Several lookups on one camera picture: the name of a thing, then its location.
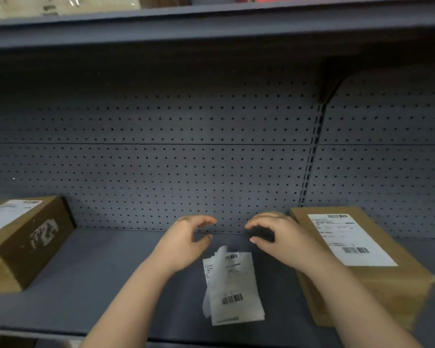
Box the grey metal shelving unit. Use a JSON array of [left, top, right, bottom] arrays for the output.
[[0, 0, 435, 348]]

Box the plain labelled cardboard box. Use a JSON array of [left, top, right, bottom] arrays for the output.
[[289, 207, 435, 331]]

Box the person's right forearm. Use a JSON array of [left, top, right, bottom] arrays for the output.
[[299, 255, 423, 348]]

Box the person's left hand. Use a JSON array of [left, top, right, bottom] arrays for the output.
[[150, 215, 218, 275]]

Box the brown packet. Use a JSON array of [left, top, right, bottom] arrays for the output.
[[138, 0, 190, 8]]

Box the white barcode label sheet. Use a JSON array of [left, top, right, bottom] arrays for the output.
[[203, 252, 265, 326]]

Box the curled white label sheet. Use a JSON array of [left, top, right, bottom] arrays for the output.
[[202, 245, 228, 319]]

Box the clear plastic packet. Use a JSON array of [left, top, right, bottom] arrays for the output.
[[0, 0, 142, 21]]

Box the person's right hand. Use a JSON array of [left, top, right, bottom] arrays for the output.
[[245, 211, 329, 271]]

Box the person's left forearm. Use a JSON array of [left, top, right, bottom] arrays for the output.
[[79, 254, 178, 348]]

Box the cardboard box with side print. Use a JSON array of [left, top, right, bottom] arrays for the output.
[[0, 196, 77, 295]]

